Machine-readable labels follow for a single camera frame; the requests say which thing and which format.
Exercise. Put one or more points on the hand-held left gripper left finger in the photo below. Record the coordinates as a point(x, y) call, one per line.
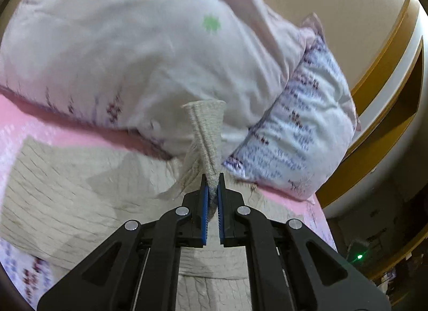
point(204, 212)

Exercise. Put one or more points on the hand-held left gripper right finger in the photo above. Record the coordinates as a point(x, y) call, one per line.
point(221, 212)

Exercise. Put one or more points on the beige knitted sweater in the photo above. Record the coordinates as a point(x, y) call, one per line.
point(83, 194)

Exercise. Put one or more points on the small white patterned pillow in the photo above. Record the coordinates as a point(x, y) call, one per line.
point(301, 123)

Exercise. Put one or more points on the large white patterned pillow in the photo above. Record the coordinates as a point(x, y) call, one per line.
point(133, 46)

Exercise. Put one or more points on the wooden headboard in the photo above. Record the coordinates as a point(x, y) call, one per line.
point(384, 97)

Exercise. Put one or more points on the pink bed sheet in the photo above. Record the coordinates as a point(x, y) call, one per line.
point(20, 133)

